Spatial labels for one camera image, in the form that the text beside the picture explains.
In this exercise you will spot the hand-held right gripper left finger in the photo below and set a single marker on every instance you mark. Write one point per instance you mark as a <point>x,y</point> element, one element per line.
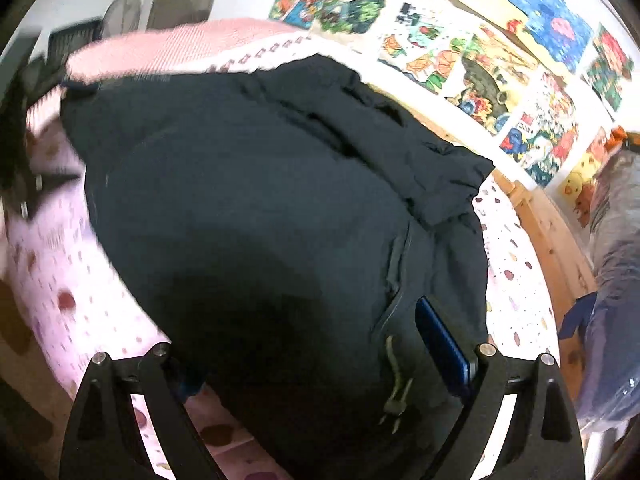
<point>170,390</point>

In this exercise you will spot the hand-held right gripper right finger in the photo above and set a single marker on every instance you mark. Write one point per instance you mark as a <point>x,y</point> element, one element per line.
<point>440,340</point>

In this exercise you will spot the black padded jacket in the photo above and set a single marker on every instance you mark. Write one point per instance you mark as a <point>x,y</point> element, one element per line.
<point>250,210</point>

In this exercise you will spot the pink fruit print bedsheet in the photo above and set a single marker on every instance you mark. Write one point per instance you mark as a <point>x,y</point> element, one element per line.
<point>50,270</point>

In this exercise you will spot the black plastic crate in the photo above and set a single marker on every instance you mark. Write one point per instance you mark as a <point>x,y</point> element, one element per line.
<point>75,40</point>

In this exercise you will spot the grey standing fan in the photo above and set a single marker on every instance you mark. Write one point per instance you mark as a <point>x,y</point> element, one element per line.
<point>122,17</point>

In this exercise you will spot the pink checkered blanket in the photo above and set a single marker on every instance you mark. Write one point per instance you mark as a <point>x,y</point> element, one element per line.
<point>165,45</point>

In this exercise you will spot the plastic bagged quilt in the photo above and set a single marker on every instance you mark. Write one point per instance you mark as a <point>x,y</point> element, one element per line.
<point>615,260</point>

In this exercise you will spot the yellow chick drawing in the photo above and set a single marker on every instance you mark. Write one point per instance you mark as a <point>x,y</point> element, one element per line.
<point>580,185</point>

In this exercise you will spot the grey wooden board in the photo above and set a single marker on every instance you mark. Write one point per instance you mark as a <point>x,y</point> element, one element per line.
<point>185,2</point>

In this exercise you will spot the colourful city drawing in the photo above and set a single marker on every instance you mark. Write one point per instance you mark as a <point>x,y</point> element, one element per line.
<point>542,132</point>

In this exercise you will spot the orange landscape drawing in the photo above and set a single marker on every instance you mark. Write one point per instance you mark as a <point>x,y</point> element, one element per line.
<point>492,82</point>

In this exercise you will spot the orange cloth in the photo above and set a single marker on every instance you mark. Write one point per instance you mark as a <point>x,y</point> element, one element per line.
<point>622,140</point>

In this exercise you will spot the teapot and oranges drawing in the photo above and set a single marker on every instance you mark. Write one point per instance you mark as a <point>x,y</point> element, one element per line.
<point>425,47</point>

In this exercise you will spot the red-haired figure drawing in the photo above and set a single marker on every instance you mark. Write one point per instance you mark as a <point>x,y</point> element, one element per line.
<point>610,67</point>

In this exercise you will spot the blue pink blob drawing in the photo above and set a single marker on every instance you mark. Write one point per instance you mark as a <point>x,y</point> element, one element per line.
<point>550,27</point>

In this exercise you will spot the blond figure drawing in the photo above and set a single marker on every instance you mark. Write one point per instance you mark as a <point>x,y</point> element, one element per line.
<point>352,2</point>

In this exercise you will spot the wooden bed frame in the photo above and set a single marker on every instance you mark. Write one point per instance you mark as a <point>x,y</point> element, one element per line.
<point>550,240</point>

